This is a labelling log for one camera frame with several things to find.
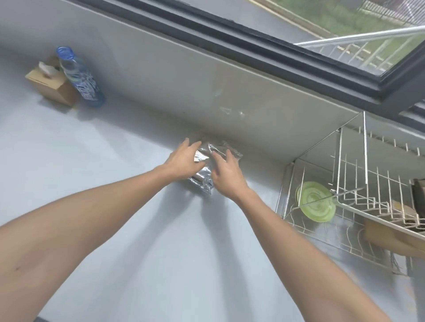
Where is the person's left hand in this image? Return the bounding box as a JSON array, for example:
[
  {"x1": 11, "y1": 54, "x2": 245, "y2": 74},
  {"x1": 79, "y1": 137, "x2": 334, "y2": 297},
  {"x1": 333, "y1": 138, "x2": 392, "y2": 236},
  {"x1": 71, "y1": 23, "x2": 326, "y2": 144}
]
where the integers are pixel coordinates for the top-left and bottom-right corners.
[{"x1": 162, "y1": 139, "x2": 208, "y2": 182}]

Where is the person's right hand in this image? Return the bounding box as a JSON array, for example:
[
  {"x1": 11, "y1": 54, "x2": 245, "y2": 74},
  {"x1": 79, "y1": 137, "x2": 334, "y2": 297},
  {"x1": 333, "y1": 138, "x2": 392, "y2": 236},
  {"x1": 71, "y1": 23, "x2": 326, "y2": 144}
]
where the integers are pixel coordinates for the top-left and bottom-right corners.
[{"x1": 211, "y1": 149, "x2": 251, "y2": 201}]

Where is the silver foil packet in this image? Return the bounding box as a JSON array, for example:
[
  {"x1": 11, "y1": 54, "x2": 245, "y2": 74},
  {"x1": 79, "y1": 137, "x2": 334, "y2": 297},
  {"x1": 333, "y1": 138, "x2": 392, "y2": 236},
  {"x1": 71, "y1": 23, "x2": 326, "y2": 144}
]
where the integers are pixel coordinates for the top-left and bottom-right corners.
[{"x1": 187, "y1": 138, "x2": 245, "y2": 197}]

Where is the person's left forearm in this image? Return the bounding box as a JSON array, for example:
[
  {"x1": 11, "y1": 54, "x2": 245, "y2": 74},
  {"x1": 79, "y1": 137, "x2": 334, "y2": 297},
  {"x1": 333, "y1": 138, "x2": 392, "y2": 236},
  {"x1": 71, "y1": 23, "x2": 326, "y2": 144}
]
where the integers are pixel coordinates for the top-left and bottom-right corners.
[{"x1": 0, "y1": 165, "x2": 174, "y2": 322}]

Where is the person's right forearm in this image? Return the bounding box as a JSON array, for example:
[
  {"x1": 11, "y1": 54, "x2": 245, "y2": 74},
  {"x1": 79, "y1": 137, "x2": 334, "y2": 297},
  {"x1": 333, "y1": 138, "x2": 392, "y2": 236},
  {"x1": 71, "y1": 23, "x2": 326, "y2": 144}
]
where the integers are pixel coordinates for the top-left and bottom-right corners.
[{"x1": 232, "y1": 187, "x2": 393, "y2": 322}]

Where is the green plate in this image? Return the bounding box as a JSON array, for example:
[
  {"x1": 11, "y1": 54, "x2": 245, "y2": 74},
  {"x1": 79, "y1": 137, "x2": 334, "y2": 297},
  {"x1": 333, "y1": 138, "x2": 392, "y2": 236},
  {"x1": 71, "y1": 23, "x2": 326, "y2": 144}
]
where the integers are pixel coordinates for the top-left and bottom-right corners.
[{"x1": 295, "y1": 181, "x2": 337, "y2": 222}]

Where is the blue plastic water bottle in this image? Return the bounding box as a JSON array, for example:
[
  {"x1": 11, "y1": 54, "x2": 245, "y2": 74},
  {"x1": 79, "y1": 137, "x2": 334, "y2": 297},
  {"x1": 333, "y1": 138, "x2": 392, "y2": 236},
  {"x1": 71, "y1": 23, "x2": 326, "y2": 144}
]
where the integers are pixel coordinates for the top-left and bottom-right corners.
[{"x1": 55, "y1": 46, "x2": 106, "y2": 108}]

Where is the brown cardboard tissue box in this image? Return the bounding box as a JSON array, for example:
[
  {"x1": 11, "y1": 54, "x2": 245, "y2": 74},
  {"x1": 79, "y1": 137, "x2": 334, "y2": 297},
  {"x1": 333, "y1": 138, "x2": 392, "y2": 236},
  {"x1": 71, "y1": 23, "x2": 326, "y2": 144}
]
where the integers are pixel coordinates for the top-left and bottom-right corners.
[{"x1": 25, "y1": 56, "x2": 80, "y2": 107}]

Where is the white tissue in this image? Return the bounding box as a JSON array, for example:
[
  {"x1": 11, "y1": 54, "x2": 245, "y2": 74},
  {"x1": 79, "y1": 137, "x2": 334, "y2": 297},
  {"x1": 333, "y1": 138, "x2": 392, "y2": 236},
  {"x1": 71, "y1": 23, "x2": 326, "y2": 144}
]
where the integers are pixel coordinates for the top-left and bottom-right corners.
[{"x1": 38, "y1": 61, "x2": 62, "y2": 79}]

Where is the white outdoor railing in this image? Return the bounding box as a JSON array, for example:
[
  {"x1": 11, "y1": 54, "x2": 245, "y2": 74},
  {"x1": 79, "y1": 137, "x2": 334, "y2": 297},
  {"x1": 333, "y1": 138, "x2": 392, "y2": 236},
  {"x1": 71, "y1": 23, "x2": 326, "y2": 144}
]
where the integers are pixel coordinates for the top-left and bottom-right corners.
[{"x1": 317, "y1": 33, "x2": 417, "y2": 74}]

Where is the metal clothes pole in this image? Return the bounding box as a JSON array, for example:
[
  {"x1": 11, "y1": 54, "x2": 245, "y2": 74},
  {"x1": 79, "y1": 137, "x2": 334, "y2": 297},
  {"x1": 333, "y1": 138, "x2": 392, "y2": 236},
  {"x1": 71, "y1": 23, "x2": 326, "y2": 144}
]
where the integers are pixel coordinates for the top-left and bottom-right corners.
[{"x1": 294, "y1": 26, "x2": 425, "y2": 48}]

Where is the wooden cutting board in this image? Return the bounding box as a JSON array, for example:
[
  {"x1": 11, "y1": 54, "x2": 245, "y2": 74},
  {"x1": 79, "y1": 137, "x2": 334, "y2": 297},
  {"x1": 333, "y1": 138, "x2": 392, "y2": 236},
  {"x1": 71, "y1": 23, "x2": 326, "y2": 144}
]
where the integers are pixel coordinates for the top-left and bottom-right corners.
[{"x1": 363, "y1": 198, "x2": 425, "y2": 260}]

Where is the dark window frame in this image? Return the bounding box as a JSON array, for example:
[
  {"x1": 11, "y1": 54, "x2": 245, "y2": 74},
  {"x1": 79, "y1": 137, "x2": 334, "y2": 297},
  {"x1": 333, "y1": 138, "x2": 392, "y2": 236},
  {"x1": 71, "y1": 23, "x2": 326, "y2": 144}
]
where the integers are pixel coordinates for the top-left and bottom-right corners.
[{"x1": 65, "y1": 0, "x2": 425, "y2": 124}]

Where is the metal wire dish rack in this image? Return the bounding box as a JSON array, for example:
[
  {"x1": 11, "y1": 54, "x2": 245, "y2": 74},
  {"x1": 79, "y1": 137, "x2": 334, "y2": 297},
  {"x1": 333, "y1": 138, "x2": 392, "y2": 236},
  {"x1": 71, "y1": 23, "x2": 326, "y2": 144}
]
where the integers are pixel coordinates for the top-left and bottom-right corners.
[{"x1": 275, "y1": 111, "x2": 425, "y2": 276}]

